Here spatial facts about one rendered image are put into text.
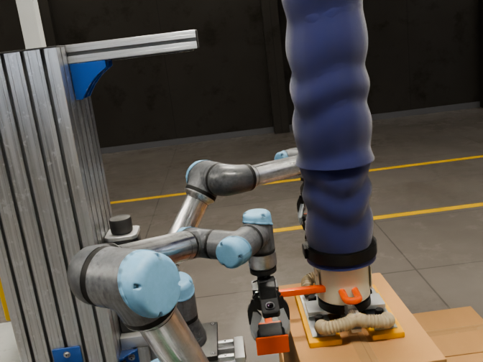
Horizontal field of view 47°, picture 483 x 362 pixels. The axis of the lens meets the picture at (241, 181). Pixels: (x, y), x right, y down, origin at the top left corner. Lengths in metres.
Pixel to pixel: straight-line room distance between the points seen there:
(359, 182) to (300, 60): 0.39
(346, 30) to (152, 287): 0.90
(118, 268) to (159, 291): 0.08
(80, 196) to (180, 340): 0.46
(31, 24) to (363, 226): 3.31
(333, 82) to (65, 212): 0.78
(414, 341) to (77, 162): 1.09
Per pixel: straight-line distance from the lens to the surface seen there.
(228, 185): 1.89
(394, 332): 1.80
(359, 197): 1.69
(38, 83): 1.38
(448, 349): 2.77
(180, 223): 1.96
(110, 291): 1.04
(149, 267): 1.01
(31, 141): 1.40
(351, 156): 1.63
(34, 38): 4.49
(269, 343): 1.54
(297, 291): 1.80
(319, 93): 1.58
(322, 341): 1.76
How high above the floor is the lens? 2.00
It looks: 15 degrees down
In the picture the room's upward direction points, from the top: 7 degrees counter-clockwise
